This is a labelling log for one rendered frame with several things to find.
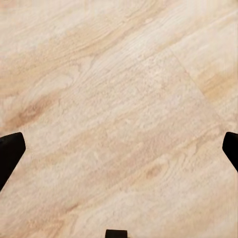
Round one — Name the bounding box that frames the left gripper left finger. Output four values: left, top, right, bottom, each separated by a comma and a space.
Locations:
0, 132, 26, 191

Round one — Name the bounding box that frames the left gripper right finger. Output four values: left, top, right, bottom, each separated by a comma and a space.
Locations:
222, 132, 238, 172

